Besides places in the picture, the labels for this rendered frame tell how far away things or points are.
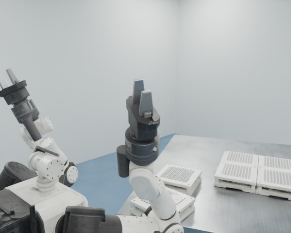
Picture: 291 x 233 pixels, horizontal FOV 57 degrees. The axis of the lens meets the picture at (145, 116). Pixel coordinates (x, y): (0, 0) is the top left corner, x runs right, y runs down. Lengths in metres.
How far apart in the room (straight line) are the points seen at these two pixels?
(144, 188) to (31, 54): 3.34
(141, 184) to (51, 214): 0.27
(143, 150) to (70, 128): 3.65
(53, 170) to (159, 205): 0.33
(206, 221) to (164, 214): 0.62
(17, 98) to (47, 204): 0.48
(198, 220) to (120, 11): 3.87
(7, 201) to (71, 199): 0.18
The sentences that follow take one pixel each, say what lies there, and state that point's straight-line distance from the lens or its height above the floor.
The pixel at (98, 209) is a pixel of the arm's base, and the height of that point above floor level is 1.31.
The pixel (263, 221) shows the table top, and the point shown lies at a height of 0.89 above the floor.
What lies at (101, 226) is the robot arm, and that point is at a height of 1.26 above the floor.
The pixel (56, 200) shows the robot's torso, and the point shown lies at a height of 1.29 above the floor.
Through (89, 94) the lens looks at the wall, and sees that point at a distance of 4.36.
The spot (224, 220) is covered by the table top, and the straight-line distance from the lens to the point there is 1.49.
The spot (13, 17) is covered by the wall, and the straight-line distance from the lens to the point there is 3.88.
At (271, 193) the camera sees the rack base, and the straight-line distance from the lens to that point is 1.78.
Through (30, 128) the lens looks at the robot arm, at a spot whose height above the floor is 1.42.
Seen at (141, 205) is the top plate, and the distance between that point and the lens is 1.42.
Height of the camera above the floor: 1.70
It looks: 13 degrees down
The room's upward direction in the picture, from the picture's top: straight up
